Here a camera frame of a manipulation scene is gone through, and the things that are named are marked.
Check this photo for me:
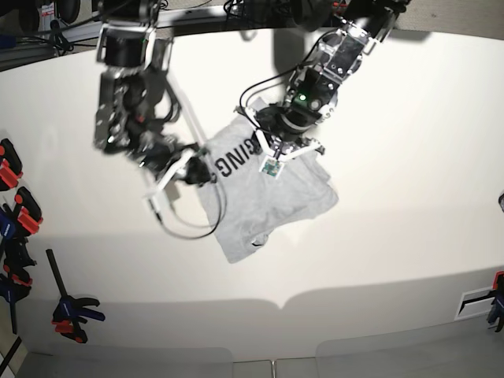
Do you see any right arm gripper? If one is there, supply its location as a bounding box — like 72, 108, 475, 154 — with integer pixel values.
129, 133, 217, 201

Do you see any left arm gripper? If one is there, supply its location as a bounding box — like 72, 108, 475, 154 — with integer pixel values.
235, 104, 325, 161

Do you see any grey T-shirt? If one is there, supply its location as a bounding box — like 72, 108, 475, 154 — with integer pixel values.
197, 115, 338, 264

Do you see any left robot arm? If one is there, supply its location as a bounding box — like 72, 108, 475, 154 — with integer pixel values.
239, 1, 409, 162

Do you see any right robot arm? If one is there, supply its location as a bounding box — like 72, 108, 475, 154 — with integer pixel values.
94, 1, 338, 190

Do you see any orange black clamp lower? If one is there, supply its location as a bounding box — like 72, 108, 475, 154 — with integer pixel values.
13, 187, 43, 237

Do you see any orange black clamp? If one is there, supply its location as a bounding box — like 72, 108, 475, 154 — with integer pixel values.
13, 187, 43, 237
1, 138, 23, 191

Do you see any orange black clamp upper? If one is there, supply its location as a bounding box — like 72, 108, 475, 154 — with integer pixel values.
1, 138, 23, 191

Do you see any blue orange bar clamp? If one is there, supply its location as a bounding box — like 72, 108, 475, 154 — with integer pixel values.
46, 249, 106, 344

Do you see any blue black clamp left edge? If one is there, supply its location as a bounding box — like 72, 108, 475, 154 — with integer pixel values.
1, 204, 36, 335

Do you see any blue clamp right edge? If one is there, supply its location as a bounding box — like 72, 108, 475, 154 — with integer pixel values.
487, 271, 504, 333

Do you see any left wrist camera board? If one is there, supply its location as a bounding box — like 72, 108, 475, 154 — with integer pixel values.
259, 156, 284, 178

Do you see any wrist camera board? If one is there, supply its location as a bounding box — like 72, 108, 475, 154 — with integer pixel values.
143, 190, 172, 221
259, 156, 284, 178

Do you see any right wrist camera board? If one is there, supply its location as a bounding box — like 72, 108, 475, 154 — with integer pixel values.
143, 190, 172, 221

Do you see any black camera cable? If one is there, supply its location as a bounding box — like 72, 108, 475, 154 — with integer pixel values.
155, 180, 228, 241

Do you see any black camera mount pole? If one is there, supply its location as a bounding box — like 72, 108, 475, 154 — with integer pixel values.
290, 0, 333, 32

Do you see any black cable bundle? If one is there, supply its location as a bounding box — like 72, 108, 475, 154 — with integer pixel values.
49, 19, 76, 58

